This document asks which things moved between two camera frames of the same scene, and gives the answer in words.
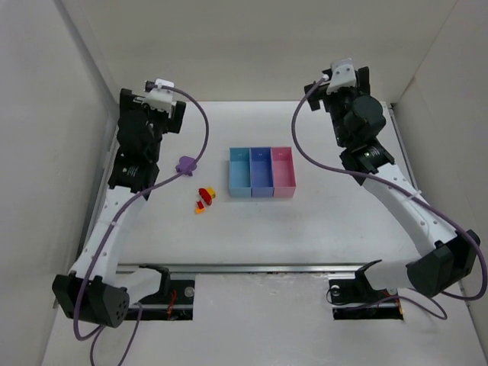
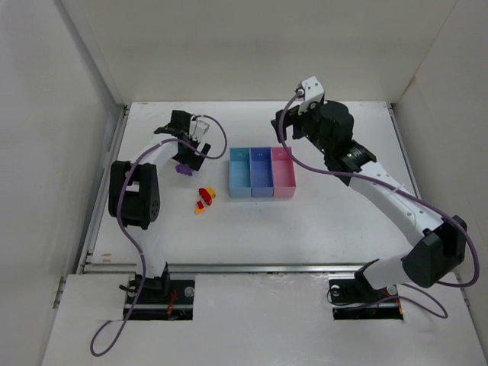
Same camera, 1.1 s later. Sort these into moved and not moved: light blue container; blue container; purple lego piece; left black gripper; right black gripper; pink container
Moved: right black gripper; left black gripper
Not moved: blue container; pink container; purple lego piece; light blue container
